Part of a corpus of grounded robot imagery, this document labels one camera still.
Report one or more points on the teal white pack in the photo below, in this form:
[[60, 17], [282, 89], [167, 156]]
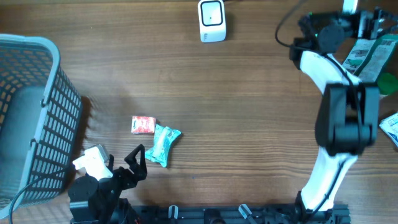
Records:
[[163, 139]]

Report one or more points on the white barcode scanner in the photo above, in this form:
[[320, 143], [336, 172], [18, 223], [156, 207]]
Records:
[[212, 20]]

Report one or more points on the red tissue pack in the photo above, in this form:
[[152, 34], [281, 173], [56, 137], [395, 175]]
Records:
[[143, 125]]

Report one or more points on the green 3M gloves package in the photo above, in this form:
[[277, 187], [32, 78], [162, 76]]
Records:
[[368, 57]]

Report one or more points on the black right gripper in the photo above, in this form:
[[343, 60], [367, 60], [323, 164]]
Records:
[[373, 25]]

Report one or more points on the green lid jar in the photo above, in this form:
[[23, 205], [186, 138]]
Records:
[[387, 84]]

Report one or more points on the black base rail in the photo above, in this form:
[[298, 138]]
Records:
[[269, 214]]

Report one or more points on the white blue pouch pack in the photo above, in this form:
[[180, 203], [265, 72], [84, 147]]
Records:
[[389, 126]]

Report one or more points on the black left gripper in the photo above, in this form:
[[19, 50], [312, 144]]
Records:
[[131, 180]]

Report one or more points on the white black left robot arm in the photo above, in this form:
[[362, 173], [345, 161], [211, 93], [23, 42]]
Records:
[[95, 197]]

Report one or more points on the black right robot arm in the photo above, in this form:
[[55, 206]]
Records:
[[348, 115]]

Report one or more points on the grey plastic mesh basket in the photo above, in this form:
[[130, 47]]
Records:
[[40, 114]]

